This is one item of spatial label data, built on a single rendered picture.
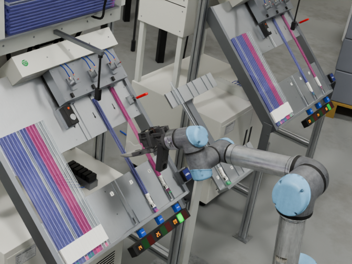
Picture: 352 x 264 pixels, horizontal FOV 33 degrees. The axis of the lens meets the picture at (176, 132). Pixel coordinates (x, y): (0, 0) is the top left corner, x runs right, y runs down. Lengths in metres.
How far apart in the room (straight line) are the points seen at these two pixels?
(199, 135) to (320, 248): 1.68
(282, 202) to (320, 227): 1.84
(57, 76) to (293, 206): 0.97
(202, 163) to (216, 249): 1.33
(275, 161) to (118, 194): 0.62
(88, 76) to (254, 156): 0.71
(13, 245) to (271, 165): 1.00
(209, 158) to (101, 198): 0.43
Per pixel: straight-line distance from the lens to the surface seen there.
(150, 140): 2.15
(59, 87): 2.20
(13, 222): 2.43
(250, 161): 2.07
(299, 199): 1.82
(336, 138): 4.66
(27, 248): 2.37
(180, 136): 2.05
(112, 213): 2.22
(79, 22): 2.31
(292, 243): 1.96
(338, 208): 3.90
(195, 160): 2.05
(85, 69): 2.30
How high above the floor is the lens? 2.18
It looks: 31 degrees down
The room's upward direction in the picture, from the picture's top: 8 degrees clockwise
